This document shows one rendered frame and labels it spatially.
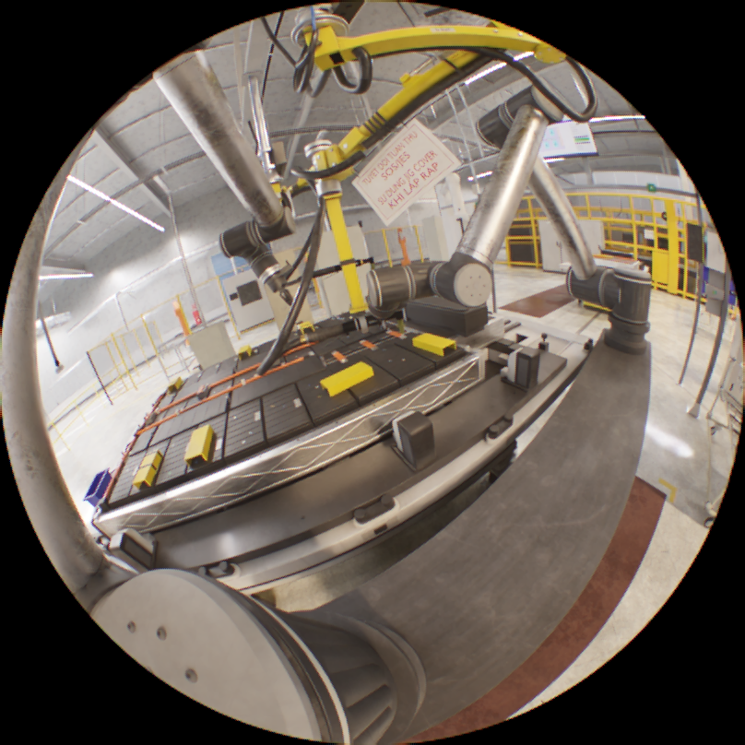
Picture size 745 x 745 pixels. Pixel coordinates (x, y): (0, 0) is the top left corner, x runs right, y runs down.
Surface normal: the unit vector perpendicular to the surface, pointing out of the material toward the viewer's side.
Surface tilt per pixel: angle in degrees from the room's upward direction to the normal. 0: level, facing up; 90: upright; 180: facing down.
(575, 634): 0
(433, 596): 0
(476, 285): 90
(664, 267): 90
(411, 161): 90
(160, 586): 6
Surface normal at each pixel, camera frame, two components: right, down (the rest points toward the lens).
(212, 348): 0.44, 0.33
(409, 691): -0.22, -0.87
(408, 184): -0.58, 0.49
